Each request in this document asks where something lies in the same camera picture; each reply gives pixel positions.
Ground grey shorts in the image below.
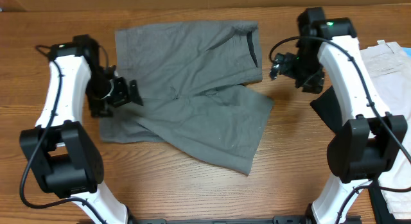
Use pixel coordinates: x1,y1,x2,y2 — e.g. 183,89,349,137
100,21,274,174

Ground light blue cloth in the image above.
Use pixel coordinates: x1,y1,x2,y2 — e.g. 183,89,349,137
403,47,411,57

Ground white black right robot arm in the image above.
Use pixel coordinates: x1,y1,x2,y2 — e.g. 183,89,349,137
268,7,408,223

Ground light beige folded shorts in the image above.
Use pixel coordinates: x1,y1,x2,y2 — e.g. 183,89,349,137
360,40,411,223

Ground black folded garment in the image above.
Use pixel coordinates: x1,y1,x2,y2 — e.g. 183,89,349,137
306,87,398,223

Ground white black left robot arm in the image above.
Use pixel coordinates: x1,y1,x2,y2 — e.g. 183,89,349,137
19,35,143,223

